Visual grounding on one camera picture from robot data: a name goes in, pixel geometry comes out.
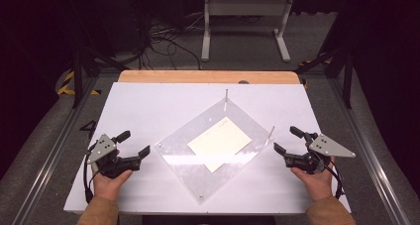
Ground person's left hand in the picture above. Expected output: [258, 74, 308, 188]
[92, 169, 134, 202]

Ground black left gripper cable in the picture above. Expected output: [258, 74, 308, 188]
[82, 151, 100, 204]

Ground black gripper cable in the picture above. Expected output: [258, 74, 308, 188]
[82, 151, 100, 204]
[325, 159, 346, 199]

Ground black metal stand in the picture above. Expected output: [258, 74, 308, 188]
[70, 36, 131, 109]
[293, 46, 355, 109]

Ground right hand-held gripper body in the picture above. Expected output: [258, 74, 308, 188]
[284, 133, 357, 175]

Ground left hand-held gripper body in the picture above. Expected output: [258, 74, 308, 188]
[86, 133, 142, 179]

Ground black floor cables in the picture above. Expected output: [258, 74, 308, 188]
[132, 13, 203, 70]

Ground person's right hand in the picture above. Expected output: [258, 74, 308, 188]
[290, 156, 337, 202]

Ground wooden table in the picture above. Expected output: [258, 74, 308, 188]
[117, 69, 301, 85]

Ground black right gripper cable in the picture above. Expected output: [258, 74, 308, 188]
[325, 159, 346, 199]

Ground aluminium floor rail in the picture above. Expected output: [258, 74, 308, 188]
[326, 75, 412, 225]
[11, 75, 97, 225]

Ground picture card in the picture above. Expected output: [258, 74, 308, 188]
[186, 116, 254, 173]

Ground clear acrylic photo frame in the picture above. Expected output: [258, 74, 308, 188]
[154, 88, 275, 203]

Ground white metal stand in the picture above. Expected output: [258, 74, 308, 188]
[200, 0, 295, 63]

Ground yellow black floor tape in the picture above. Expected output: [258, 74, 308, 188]
[298, 52, 332, 67]
[57, 69, 102, 96]

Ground white board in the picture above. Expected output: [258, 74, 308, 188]
[62, 81, 352, 216]

